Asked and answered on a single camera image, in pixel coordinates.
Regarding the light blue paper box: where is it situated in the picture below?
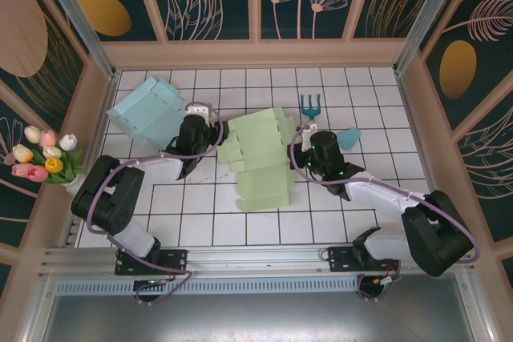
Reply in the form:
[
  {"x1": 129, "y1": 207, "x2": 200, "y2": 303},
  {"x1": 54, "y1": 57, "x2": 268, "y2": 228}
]
[{"x1": 106, "y1": 75, "x2": 189, "y2": 150}]

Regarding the green paper box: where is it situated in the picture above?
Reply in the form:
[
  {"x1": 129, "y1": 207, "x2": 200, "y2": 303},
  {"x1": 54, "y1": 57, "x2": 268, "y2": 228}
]
[{"x1": 216, "y1": 106, "x2": 296, "y2": 213}]

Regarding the light blue toy shovel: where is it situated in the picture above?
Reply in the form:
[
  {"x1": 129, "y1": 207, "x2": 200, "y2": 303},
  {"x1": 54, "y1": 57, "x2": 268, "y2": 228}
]
[{"x1": 335, "y1": 127, "x2": 362, "y2": 151}]

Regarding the teal toy garden fork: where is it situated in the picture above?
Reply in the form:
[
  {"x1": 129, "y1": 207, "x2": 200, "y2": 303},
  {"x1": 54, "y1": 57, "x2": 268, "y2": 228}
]
[{"x1": 298, "y1": 93, "x2": 321, "y2": 125}]

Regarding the aluminium side strip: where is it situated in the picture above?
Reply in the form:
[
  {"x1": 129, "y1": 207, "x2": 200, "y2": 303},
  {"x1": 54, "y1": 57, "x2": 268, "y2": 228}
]
[
  {"x1": 394, "y1": 71, "x2": 450, "y2": 241},
  {"x1": 59, "y1": 71, "x2": 121, "y2": 247}
]

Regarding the white ribbed vase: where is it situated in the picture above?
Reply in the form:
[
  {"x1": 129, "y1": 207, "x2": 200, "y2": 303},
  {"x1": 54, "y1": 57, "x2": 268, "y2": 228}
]
[{"x1": 63, "y1": 175, "x2": 87, "y2": 199}]

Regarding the artificial tulip bouquet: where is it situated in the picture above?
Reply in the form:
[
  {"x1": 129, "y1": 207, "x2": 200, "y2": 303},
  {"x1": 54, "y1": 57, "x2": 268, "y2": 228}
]
[{"x1": 10, "y1": 125, "x2": 86, "y2": 185}]

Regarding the grey metal sheet tray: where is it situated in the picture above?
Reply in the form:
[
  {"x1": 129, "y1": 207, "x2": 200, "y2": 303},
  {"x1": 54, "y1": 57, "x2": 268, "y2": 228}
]
[{"x1": 23, "y1": 273, "x2": 496, "y2": 342}]

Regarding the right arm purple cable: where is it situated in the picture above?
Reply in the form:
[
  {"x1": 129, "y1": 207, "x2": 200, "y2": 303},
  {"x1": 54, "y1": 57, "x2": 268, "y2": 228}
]
[{"x1": 289, "y1": 123, "x2": 482, "y2": 304}]

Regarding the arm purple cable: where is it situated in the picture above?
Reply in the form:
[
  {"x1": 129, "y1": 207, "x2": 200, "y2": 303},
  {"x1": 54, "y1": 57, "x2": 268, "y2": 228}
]
[
  {"x1": 86, "y1": 100, "x2": 225, "y2": 306},
  {"x1": 289, "y1": 123, "x2": 482, "y2": 304}
]

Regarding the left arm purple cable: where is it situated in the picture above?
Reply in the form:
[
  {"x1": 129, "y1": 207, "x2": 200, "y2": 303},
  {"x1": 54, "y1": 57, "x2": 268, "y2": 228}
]
[{"x1": 86, "y1": 100, "x2": 225, "y2": 306}]

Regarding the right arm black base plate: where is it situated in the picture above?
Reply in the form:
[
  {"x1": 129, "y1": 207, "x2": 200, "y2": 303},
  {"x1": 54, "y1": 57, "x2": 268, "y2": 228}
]
[{"x1": 327, "y1": 244, "x2": 402, "y2": 273}]

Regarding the aluminium mounting rail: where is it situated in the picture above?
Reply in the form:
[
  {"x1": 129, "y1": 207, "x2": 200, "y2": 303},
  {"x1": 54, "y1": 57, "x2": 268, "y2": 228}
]
[{"x1": 38, "y1": 240, "x2": 476, "y2": 281}]

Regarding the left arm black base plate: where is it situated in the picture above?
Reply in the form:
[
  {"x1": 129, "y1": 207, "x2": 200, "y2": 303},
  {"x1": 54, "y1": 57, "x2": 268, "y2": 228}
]
[{"x1": 115, "y1": 248, "x2": 189, "y2": 277}]

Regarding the small coloured wire bundle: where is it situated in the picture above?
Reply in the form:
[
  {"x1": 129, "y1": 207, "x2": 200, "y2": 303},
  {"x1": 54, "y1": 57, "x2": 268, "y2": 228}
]
[
  {"x1": 158, "y1": 261, "x2": 180, "y2": 282},
  {"x1": 372, "y1": 261, "x2": 402, "y2": 292}
]

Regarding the slotted grey cable duct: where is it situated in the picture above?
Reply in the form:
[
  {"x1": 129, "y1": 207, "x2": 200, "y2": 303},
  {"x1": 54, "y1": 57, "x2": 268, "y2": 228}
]
[{"x1": 54, "y1": 277, "x2": 362, "y2": 296}]

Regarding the aluminium corner post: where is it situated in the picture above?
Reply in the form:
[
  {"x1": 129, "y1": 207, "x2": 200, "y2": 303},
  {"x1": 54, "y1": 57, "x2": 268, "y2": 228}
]
[
  {"x1": 32, "y1": 0, "x2": 122, "y2": 82},
  {"x1": 394, "y1": 0, "x2": 470, "y2": 75}
]

